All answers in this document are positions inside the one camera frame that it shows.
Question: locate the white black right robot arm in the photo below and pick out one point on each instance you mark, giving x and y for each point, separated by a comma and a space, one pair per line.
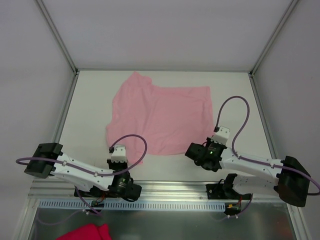
286, 179

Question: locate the slotted white cable duct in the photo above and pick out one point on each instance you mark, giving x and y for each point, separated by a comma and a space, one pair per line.
112, 204

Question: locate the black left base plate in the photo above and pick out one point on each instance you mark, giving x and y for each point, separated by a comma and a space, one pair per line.
94, 192

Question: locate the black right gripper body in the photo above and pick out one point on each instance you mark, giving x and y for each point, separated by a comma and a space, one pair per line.
213, 145

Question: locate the right aluminium frame post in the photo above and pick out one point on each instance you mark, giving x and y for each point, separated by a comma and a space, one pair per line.
275, 33

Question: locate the red t-shirt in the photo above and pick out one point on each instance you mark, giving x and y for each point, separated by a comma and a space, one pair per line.
88, 232

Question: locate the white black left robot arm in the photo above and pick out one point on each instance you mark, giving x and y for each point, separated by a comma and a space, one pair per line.
90, 181

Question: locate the aluminium frame post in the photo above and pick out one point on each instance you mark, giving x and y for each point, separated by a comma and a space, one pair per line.
275, 33
56, 35

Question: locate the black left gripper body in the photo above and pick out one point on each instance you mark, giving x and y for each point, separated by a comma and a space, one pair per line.
114, 164

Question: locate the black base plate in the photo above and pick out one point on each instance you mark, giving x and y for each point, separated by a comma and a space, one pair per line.
94, 192
215, 191

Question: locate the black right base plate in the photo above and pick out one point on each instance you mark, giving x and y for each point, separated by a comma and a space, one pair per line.
215, 191

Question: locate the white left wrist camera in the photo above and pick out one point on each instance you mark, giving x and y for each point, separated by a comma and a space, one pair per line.
118, 154

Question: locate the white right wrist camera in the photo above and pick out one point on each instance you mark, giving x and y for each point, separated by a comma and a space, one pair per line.
221, 135

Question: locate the pink t-shirt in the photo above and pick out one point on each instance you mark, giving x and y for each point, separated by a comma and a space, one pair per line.
160, 120

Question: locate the left aluminium frame post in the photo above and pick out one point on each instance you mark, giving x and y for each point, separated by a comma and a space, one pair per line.
56, 35

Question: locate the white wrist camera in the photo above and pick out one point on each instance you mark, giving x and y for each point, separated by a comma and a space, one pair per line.
118, 154
221, 135

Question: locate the aluminium mounting rail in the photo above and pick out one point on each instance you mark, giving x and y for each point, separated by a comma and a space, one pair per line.
185, 191

